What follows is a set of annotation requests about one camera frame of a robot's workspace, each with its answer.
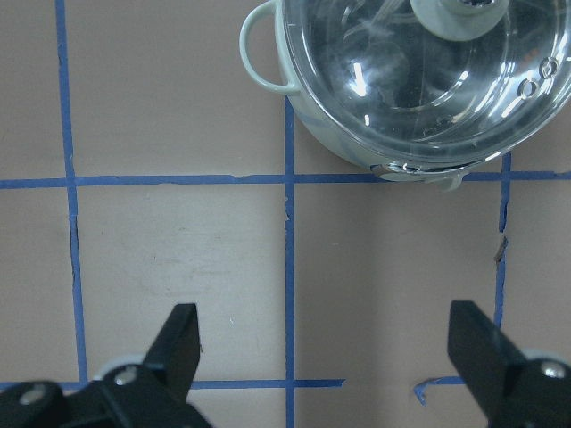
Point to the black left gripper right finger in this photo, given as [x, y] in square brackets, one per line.
[512, 387]

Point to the clear glass pot lid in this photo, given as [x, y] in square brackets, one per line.
[539, 72]

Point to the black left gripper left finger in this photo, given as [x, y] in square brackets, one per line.
[151, 391]

